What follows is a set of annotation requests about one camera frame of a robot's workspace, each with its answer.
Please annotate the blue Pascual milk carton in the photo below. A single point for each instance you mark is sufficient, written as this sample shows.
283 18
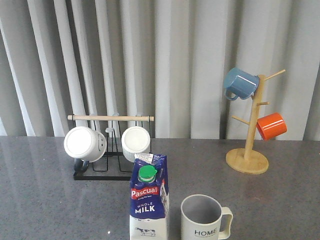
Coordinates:
149 198

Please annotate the black wire mug rack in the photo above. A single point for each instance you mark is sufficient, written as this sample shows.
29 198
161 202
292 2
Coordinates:
112 166

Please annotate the pale green HOME mug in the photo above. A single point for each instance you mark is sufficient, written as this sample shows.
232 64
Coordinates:
203 218

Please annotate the blue enamel mug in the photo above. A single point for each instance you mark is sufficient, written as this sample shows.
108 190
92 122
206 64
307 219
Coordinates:
239 83

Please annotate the white smiley face mug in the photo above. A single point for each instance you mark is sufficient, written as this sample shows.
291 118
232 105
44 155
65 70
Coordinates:
84 143

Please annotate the white ribbed mug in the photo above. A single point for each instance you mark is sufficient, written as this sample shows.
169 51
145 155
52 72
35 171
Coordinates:
135 140

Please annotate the orange enamel mug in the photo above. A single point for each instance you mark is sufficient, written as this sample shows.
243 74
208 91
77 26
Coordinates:
271 126

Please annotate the wooden mug tree stand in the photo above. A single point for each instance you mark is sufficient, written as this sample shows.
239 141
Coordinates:
246 160

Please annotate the grey pleated curtain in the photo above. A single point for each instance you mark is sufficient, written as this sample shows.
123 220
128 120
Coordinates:
161 58

